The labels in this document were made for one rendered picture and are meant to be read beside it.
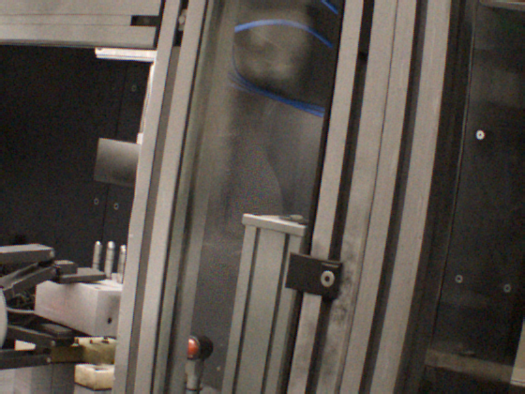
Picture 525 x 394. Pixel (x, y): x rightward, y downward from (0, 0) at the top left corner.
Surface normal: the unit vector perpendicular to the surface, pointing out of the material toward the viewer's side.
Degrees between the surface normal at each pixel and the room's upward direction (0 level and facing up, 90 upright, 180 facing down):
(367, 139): 90
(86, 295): 89
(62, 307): 89
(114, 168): 90
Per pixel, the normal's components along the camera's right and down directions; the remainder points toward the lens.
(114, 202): -0.59, -0.04
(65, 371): 0.79, 0.15
